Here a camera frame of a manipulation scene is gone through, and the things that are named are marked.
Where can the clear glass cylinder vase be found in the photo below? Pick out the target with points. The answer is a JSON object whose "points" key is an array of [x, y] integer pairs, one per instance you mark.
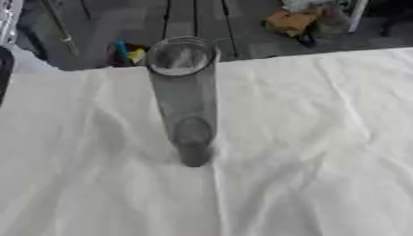
{"points": [[185, 101]]}

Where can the black tripod leg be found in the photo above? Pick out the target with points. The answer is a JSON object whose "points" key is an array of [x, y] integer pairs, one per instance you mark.
{"points": [[166, 15], [195, 17], [229, 27]]}

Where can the dark bag with colourful items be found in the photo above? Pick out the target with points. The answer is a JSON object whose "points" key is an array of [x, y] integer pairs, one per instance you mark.
{"points": [[128, 54]]}

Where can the orange bag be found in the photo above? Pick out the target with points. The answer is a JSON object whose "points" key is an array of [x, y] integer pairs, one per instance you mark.
{"points": [[293, 20]]}

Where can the green pole with white band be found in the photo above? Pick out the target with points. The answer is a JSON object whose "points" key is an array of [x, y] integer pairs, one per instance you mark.
{"points": [[62, 29]]}

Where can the black rounded object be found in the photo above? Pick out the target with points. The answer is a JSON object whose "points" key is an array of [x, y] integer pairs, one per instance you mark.
{"points": [[4, 73]]}

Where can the white post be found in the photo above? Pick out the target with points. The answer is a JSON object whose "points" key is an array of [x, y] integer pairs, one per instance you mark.
{"points": [[358, 14]]}

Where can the silver metal frame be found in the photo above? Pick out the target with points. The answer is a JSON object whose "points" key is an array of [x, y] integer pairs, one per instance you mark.
{"points": [[7, 21]]}

